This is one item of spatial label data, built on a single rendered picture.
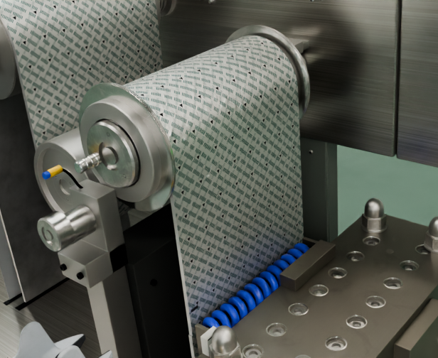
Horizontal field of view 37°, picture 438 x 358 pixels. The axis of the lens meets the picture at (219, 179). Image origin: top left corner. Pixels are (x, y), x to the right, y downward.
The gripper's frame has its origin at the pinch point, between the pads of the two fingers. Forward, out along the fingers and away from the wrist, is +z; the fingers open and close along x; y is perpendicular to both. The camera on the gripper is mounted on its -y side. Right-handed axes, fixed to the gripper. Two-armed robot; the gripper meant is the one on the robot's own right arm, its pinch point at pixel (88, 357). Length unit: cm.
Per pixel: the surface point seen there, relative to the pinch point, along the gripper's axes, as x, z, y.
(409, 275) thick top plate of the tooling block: -16.4, 37.2, -6.0
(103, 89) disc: 7.6, 13.5, 22.5
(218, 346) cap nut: -7.3, 11.1, -3.1
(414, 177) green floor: 78, 246, -109
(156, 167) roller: 0.4, 12.8, 15.5
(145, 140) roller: 1.0, 12.4, 18.5
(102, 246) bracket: 7.8, 9.7, 5.1
